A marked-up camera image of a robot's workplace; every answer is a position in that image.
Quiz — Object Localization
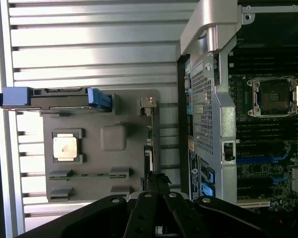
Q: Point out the CPU socket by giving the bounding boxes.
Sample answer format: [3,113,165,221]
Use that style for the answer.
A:
[247,76,298,117]

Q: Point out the hard disk with blue caddy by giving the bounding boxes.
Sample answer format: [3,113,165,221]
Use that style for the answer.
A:
[0,86,113,116]

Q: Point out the grey parts rack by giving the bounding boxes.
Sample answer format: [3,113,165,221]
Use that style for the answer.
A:
[41,89,162,203]

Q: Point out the blue expansion slot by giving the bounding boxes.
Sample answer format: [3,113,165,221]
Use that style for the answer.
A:
[236,153,290,164]

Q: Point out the silver CPU chip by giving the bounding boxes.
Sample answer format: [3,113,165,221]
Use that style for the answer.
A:
[52,133,78,159]

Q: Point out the open grey PC case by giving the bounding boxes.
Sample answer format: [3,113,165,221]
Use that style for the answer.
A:
[177,0,298,214]

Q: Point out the green motherboard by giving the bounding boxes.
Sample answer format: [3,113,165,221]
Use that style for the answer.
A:
[228,47,298,214]

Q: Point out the green RAM stick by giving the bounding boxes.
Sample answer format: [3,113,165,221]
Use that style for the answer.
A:
[49,173,127,179]

